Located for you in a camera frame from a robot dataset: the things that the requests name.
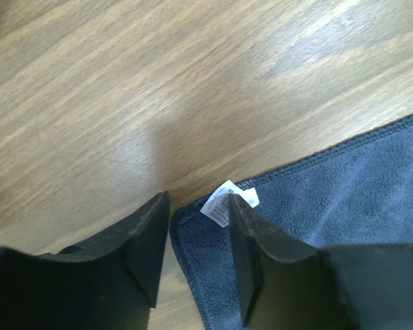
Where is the dark blue towel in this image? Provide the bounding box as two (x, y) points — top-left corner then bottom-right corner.
(169, 114), (413, 329)

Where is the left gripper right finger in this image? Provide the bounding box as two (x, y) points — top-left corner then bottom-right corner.
(228, 195), (413, 329)

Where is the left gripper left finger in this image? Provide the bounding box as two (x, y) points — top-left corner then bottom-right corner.
(0, 192), (170, 329)

